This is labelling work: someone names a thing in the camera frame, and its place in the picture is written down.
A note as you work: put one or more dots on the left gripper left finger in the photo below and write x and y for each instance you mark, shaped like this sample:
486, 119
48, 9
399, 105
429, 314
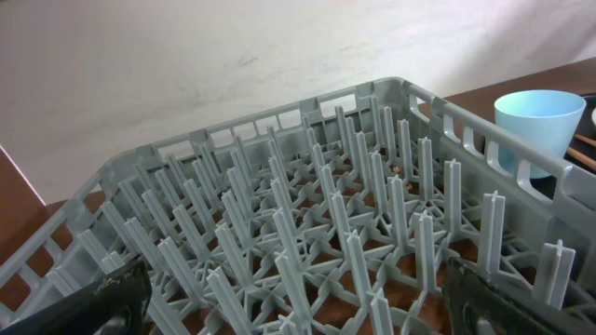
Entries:
117, 303

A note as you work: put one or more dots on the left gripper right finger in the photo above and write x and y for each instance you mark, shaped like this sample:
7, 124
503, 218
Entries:
472, 298

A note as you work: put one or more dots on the light blue plastic cup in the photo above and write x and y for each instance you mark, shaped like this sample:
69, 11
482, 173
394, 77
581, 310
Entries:
544, 118

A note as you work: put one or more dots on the grey dishwasher rack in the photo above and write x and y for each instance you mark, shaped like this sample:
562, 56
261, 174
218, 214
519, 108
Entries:
329, 215

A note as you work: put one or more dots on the right wooden chopstick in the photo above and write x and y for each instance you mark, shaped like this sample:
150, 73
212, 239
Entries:
585, 160

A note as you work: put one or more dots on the wooden chopstick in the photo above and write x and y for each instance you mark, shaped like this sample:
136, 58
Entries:
585, 160
587, 140

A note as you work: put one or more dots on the left wooden chopstick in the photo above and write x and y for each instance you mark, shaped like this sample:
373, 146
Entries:
587, 140

